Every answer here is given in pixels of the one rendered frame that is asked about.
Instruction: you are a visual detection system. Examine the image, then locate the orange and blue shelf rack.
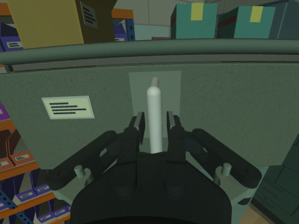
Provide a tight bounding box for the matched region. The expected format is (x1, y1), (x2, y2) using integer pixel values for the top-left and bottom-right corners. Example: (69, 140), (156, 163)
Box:
(0, 0), (136, 224)

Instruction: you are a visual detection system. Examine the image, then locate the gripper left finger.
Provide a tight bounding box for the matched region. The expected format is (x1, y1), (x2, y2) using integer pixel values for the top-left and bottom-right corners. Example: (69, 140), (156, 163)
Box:
(45, 111), (146, 191)

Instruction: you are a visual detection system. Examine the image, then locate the green drawer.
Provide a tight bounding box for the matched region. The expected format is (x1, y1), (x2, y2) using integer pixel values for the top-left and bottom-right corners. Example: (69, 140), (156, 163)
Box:
(0, 61), (299, 170)

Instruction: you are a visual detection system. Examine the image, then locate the yellow-brown cardboard box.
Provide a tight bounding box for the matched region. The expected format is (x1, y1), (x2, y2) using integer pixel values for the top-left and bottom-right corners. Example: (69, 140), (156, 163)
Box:
(5, 0), (118, 49)

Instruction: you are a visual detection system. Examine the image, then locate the white drawer handle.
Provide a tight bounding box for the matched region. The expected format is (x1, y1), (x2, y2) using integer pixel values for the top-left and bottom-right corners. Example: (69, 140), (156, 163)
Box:
(146, 77), (163, 154)

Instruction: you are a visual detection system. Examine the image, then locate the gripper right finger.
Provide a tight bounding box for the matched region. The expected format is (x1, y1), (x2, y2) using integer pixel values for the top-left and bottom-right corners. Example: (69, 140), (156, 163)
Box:
(166, 111), (262, 189)

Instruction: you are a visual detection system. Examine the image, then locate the pale drawer label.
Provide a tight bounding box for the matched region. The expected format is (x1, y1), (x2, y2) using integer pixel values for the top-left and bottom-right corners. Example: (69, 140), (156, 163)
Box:
(41, 95), (96, 120)

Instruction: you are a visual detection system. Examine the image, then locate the purple storage bin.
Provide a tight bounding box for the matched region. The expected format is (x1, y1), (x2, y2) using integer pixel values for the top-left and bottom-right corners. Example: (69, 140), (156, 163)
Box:
(30, 205), (55, 223)
(30, 168), (53, 196)
(50, 203), (71, 219)
(0, 22), (24, 53)
(13, 173), (39, 203)
(113, 22), (129, 42)

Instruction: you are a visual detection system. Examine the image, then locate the green drawer cabinet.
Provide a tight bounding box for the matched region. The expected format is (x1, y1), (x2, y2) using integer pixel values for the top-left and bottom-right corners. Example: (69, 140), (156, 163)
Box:
(0, 38), (299, 73)

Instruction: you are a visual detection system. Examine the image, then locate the dark grey-green box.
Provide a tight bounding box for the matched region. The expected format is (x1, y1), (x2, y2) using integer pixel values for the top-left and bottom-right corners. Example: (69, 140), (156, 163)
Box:
(268, 0), (299, 40)

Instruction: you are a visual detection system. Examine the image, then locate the teal box with yellow tape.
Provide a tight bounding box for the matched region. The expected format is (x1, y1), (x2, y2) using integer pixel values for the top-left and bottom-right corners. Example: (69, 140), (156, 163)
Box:
(170, 2), (219, 40)
(217, 5), (276, 40)

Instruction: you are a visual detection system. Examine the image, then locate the orange-brown storage bin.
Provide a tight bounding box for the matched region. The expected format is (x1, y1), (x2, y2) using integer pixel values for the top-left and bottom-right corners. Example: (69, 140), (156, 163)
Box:
(5, 128), (36, 167)
(0, 130), (11, 173)

